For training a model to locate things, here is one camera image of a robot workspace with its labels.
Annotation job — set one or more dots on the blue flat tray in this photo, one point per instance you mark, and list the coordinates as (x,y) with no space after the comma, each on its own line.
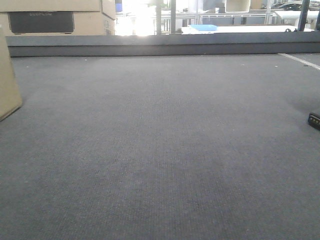
(204,27)

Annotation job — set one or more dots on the beige plastic bin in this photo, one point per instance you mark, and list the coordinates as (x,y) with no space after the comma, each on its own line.
(237,6)

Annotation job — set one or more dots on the dark grey table edge rail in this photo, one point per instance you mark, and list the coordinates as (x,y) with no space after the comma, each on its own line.
(165,45)

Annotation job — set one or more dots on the white background table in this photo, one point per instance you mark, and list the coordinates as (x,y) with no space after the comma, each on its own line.
(240,29)

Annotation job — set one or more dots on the small brown cardboard package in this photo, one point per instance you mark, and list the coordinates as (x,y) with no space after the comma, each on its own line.
(10,96)

